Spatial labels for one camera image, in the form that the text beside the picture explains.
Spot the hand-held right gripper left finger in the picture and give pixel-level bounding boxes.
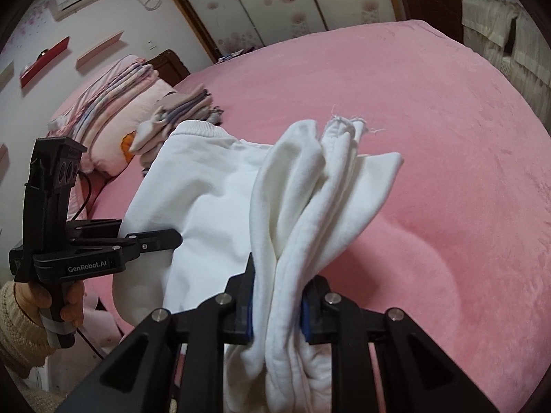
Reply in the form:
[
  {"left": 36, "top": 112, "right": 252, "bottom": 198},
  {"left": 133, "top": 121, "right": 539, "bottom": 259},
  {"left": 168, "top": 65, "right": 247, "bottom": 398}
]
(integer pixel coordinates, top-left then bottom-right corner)
[{"left": 54, "top": 253, "right": 257, "bottom": 413}]

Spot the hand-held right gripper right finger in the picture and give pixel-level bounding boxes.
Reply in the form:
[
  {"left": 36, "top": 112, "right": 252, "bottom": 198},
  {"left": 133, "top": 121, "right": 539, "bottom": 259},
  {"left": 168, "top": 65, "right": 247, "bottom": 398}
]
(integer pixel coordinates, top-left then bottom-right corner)
[{"left": 301, "top": 275, "right": 500, "bottom": 413}]

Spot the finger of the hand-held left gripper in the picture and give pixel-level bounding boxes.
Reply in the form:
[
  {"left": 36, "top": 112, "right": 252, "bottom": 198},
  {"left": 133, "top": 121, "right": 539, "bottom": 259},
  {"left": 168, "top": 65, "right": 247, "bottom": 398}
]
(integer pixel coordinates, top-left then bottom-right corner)
[
  {"left": 64, "top": 219, "right": 124, "bottom": 239},
  {"left": 69, "top": 229, "right": 184, "bottom": 263}
]

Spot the white printed sweatshirt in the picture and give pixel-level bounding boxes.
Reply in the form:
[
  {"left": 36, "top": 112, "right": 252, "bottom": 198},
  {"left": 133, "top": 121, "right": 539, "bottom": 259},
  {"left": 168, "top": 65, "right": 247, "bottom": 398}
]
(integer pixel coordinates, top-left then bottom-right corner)
[{"left": 113, "top": 116, "right": 404, "bottom": 413}]

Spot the person's left forearm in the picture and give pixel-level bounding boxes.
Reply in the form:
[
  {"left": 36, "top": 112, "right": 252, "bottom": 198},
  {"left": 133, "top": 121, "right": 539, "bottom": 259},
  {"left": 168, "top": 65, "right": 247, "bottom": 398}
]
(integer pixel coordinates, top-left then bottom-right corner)
[{"left": 0, "top": 282, "right": 54, "bottom": 375}]

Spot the stack of folded clothes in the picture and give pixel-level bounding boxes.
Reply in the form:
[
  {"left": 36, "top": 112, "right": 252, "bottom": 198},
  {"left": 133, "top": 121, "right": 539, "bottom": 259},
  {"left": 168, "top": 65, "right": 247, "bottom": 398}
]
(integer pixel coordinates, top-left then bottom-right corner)
[{"left": 129, "top": 88, "right": 225, "bottom": 177}]

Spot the person's left hand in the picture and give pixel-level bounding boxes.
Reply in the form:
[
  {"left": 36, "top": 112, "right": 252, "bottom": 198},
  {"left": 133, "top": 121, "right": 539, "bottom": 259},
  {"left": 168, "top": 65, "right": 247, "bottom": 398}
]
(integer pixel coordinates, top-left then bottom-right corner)
[{"left": 13, "top": 282, "right": 85, "bottom": 328}]

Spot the pink cartoon print quilt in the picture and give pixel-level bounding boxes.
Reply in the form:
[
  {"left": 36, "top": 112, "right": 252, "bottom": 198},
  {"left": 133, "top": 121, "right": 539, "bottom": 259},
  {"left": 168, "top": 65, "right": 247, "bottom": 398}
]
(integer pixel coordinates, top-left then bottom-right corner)
[{"left": 80, "top": 78, "right": 179, "bottom": 177}]

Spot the striped pink folded quilt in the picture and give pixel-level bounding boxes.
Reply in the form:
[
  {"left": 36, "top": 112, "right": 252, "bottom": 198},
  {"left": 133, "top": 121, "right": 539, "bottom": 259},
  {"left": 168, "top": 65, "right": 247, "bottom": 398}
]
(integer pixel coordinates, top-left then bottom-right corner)
[{"left": 47, "top": 55, "right": 160, "bottom": 138}]

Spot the dark wooden headboard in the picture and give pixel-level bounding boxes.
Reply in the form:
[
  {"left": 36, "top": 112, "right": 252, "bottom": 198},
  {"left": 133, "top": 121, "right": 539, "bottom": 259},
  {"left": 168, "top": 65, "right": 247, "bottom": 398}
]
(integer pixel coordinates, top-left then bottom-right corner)
[{"left": 146, "top": 49, "right": 190, "bottom": 87}]

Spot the pink plush bed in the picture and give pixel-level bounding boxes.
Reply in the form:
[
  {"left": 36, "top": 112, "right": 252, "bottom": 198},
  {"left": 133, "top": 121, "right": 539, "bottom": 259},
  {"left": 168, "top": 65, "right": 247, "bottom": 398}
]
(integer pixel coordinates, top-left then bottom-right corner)
[{"left": 47, "top": 19, "right": 551, "bottom": 353}]

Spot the floral sliding door wardrobe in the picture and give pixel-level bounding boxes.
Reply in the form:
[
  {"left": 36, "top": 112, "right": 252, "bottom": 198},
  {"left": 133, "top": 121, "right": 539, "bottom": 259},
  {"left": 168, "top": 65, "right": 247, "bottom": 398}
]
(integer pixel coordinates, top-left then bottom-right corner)
[{"left": 148, "top": 0, "right": 397, "bottom": 63}]

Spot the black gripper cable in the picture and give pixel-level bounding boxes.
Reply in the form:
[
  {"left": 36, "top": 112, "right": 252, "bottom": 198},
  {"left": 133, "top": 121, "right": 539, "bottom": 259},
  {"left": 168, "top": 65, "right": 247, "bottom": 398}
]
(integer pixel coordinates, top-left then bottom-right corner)
[{"left": 64, "top": 171, "right": 106, "bottom": 360}]

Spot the red wall shelf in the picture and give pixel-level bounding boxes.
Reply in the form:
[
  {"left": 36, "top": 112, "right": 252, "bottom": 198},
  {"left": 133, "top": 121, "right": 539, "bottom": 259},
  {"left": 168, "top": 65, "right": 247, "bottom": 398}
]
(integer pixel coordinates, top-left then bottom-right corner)
[{"left": 19, "top": 36, "right": 72, "bottom": 89}]

